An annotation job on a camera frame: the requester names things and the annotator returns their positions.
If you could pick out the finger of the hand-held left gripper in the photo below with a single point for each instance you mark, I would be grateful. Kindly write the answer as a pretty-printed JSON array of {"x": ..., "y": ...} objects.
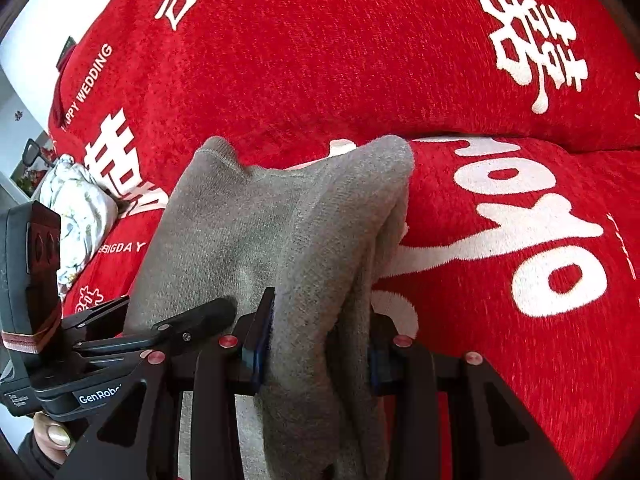
[
  {"x": 195, "y": 320},
  {"x": 105, "y": 312}
]

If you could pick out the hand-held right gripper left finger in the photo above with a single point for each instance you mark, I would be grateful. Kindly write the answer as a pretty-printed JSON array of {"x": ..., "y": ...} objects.
[{"x": 261, "y": 340}]

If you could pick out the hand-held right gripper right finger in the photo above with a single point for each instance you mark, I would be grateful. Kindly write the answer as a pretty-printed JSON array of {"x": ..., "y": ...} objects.
[{"x": 400, "y": 385}]

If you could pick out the grey knitted sweater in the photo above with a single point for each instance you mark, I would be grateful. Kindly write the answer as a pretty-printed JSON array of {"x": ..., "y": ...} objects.
[{"x": 300, "y": 240}]

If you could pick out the person's left forearm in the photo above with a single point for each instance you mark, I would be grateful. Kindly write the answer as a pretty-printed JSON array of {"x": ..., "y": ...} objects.
[{"x": 35, "y": 462}]

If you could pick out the person's left hand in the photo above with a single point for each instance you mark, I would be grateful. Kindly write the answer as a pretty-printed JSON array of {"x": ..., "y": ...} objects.
[{"x": 56, "y": 437}]

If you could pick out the pale floral cloth bundle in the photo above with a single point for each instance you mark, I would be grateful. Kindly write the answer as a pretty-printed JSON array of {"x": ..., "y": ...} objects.
[{"x": 80, "y": 210}]

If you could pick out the red printed sofa cover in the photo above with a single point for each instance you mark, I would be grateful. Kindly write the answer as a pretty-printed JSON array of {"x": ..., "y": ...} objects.
[{"x": 300, "y": 60}]

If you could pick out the black metal frame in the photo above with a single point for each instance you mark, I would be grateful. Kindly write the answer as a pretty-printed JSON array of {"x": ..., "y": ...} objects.
[{"x": 34, "y": 151}]

